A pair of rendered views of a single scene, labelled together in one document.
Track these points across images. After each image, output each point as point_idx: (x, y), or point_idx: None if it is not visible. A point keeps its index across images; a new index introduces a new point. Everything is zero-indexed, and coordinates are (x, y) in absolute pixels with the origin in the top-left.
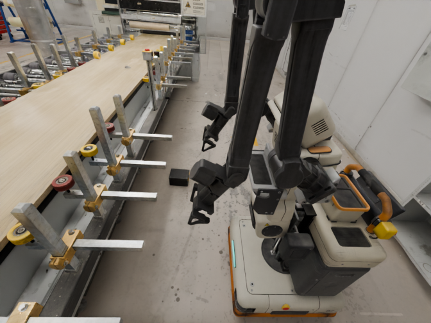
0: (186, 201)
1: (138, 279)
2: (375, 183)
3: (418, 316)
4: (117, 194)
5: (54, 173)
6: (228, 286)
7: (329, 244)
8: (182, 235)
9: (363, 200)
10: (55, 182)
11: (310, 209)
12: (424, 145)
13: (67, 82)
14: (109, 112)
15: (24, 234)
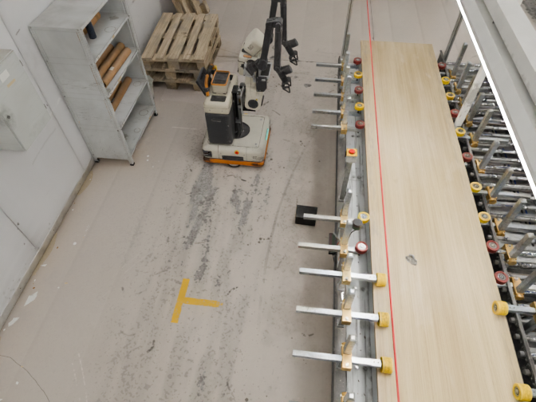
0: (297, 196)
1: (325, 150)
2: (210, 68)
3: (163, 125)
4: (333, 93)
5: (365, 92)
6: (269, 143)
7: (236, 76)
8: (299, 171)
9: (214, 72)
10: (360, 88)
11: (234, 87)
12: (46, 151)
13: (451, 193)
14: (368, 139)
15: (356, 72)
